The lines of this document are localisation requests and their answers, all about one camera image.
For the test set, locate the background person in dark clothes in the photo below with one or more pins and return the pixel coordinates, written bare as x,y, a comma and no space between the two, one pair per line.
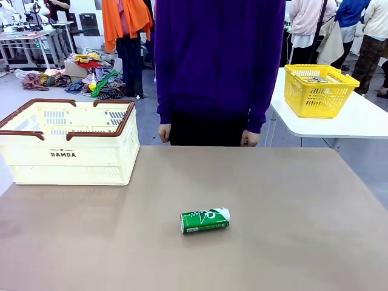
59,7

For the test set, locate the yellow plastic basket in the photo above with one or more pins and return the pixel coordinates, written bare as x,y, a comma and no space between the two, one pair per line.
318,100

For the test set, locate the person in purple sweater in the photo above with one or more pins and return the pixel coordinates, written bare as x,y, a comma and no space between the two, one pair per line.
218,54

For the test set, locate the white side table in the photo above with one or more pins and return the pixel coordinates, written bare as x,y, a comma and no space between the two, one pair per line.
342,121

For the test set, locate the blue plaid cloth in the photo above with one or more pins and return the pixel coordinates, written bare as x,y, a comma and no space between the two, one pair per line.
104,73

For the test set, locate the red cloth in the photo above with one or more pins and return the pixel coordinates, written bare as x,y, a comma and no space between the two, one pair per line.
88,64

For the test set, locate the person's right hand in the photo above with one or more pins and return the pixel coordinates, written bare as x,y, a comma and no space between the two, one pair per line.
164,133

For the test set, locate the person's right forearm purple sleeve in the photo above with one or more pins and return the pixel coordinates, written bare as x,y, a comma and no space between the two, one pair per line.
163,103

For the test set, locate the cardboard box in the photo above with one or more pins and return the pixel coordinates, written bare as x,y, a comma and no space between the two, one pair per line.
74,70

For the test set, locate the person in blue jacket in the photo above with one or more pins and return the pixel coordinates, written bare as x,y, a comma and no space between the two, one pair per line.
351,18

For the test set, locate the green drink can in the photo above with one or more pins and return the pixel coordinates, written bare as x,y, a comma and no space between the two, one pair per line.
206,221

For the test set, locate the grey background workbench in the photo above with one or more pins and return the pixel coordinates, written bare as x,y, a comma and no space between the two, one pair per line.
27,45

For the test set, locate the white side table leg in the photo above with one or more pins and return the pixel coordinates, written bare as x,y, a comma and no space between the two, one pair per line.
270,127

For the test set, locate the black chair back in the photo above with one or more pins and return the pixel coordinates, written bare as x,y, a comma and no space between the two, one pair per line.
89,24

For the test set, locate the person's left hand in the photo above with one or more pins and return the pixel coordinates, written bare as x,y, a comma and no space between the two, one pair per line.
251,139

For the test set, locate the person with orange garment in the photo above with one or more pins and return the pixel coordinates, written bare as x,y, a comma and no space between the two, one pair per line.
127,24

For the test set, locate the person in cream jacket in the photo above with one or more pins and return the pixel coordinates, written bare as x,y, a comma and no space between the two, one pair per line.
371,45

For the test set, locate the white red background robot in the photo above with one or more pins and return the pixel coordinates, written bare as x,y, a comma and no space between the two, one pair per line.
39,9

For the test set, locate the pile of colourful clothes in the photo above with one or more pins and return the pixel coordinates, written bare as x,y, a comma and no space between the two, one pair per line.
104,82

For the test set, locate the black trousers of person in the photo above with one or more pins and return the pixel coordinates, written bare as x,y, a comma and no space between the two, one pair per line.
209,130

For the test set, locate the beige hanging coat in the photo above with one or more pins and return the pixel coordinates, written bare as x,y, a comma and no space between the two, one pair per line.
332,42

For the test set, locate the white crumpled cloth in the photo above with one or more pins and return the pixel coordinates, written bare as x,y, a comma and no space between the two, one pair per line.
22,73

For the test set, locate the person in pink sweater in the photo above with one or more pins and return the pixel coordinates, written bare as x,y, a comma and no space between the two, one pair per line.
309,21

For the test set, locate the person's left forearm purple sleeve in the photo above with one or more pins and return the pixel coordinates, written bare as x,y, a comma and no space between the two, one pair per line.
257,112

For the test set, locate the pink plaid cloth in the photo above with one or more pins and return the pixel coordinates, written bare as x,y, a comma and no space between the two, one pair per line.
33,82

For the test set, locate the silver can tops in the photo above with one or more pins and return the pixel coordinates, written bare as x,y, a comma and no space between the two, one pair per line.
318,80

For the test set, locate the dark checked cloth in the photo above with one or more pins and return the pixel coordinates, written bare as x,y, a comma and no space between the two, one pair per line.
113,89

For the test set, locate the yellow cloth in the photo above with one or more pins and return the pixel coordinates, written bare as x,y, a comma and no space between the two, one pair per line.
86,57

